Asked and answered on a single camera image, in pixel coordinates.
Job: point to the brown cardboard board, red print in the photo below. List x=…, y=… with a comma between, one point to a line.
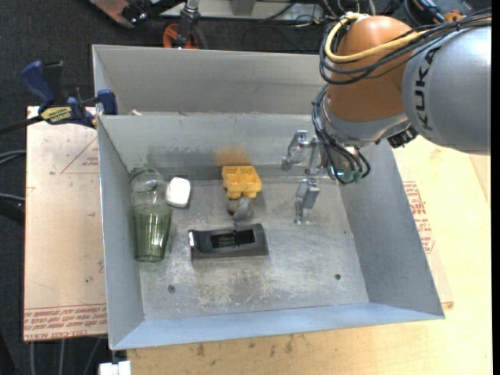
x=62, y=217

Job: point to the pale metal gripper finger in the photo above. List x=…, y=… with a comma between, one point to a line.
x=306, y=195
x=298, y=147

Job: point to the grey stone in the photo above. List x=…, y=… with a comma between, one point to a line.
x=240, y=207

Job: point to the green glass cup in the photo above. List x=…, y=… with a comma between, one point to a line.
x=151, y=231

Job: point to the yellow plastic tray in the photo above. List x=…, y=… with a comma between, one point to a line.
x=240, y=180

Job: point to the grey metal bin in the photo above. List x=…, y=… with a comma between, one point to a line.
x=297, y=272

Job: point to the white rounded plastic block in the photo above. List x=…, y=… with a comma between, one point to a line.
x=178, y=192

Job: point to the clear glass jar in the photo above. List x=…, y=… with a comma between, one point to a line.
x=145, y=184

